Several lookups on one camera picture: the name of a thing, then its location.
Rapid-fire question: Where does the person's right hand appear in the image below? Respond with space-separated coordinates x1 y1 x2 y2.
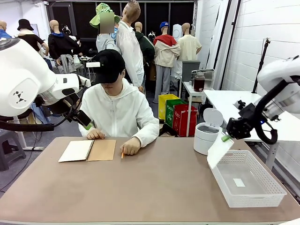
86 129 106 140

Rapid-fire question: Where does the white lidded trash bin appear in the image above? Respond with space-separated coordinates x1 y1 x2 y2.
193 107 225 156

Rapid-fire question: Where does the black and wood stand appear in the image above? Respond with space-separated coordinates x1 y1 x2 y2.
159 118 177 138

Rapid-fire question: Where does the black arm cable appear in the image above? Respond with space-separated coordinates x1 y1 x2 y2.
254 76 300 145
0 81 86 132

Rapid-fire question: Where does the green recycling bag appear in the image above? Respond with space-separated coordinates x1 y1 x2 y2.
165 98 186 128

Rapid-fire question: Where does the black baseball cap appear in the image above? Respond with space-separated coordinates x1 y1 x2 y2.
86 49 126 84

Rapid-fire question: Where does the spiral notebook with brown cover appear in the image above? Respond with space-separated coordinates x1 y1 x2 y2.
58 139 117 163

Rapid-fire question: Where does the glass jar with dark liquid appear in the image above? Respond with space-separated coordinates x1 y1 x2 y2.
193 72 206 93

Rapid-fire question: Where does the metal tray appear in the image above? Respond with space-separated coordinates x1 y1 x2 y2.
191 68 215 82

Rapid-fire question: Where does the person in white jacket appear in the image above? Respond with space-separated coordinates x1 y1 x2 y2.
78 78 160 149

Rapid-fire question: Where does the mannequin in dark green jacket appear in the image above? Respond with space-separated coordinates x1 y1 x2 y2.
134 22 156 71

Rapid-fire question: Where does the mannequin in blue shirt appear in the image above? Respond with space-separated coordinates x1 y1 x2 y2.
0 20 12 39

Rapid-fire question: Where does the mannequin with black bucket hat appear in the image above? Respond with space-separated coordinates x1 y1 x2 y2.
16 18 50 58

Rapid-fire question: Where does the person's left forearm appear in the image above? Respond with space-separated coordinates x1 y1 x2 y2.
135 121 160 149

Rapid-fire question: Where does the white perforated plastic basket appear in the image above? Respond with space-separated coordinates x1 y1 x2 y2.
208 150 288 208

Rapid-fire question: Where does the small white rectangular label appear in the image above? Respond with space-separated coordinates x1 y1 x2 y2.
232 178 246 188

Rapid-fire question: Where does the white table leg frame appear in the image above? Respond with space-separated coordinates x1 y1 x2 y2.
13 116 45 151

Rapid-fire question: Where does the white desk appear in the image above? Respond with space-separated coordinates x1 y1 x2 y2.
203 90 300 171

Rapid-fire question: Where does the mannequin in cream shirt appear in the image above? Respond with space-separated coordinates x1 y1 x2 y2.
177 22 203 62

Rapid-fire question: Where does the black tripod stand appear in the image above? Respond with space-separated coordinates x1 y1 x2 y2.
252 37 272 94

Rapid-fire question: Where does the figure with green checked hat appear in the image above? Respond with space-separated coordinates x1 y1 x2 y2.
89 2 123 53

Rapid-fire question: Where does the person's left hand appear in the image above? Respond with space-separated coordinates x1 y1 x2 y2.
120 137 142 156

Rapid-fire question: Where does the grey plastic stool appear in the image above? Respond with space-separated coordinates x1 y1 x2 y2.
0 128 27 172

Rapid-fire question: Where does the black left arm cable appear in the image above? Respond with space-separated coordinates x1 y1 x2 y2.
0 81 86 132

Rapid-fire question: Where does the red recycling bag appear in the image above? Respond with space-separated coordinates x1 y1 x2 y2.
172 104 198 137

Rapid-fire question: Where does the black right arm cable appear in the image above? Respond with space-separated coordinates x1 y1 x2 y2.
254 76 300 145

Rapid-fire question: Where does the white oval device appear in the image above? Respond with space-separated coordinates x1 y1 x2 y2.
172 24 183 39

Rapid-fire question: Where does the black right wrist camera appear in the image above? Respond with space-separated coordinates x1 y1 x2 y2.
233 100 262 122

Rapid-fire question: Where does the person's right forearm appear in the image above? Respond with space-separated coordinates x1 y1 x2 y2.
78 117 99 137

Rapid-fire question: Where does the white paper sheet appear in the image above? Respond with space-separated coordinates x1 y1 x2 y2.
207 130 235 170

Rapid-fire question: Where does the white side table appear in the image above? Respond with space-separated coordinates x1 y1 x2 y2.
181 81 215 138

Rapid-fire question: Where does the yellow recycling bag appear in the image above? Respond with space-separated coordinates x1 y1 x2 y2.
158 93 180 120

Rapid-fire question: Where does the mannequin in black hoodie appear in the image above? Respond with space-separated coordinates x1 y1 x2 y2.
48 19 82 72

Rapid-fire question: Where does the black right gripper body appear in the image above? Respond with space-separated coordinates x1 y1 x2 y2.
226 117 254 141

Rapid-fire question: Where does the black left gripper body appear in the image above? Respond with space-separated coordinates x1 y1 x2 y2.
67 108 92 128

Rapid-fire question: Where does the grey cabinet box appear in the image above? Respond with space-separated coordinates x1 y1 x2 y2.
182 60 202 83

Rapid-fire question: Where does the tall mannequin in white shirt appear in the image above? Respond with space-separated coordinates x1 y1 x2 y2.
116 0 145 93

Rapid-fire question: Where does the mannequin in red beige jacket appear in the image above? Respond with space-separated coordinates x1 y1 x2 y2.
153 21 181 104

